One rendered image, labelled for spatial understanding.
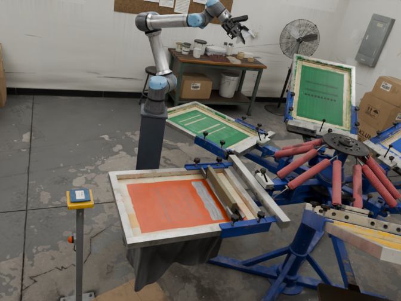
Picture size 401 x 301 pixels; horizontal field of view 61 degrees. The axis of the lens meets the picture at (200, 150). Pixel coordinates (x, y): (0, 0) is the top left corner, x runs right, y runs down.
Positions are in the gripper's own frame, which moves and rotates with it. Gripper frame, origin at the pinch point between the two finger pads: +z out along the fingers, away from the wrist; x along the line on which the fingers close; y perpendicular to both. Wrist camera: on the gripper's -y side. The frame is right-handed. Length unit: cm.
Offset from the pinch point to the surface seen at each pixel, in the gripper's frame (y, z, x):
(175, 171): 92, 22, -11
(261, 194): 71, 63, 18
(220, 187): 83, 43, 13
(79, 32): 15, -148, -314
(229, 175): 71, 50, -8
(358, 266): 40, 222, -57
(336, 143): 11, 84, 14
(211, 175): 80, 38, 2
